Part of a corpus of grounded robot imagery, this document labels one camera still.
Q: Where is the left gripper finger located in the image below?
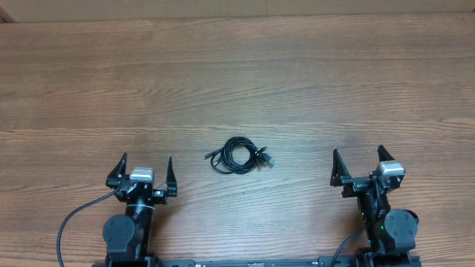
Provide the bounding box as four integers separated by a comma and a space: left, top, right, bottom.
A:
166, 156, 177, 196
107, 153, 128, 180

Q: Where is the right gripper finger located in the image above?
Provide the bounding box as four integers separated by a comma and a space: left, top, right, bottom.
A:
377, 145, 394, 162
330, 148, 351, 186

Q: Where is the black usb cable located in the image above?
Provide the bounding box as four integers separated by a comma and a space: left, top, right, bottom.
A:
203, 136, 276, 175

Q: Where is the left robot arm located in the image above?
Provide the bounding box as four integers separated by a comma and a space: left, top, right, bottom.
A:
102, 154, 177, 267

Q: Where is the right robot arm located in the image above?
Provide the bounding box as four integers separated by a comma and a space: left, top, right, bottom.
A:
330, 145, 422, 267

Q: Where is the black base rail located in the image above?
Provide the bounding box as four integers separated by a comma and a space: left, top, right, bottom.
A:
92, 255, 422, 267

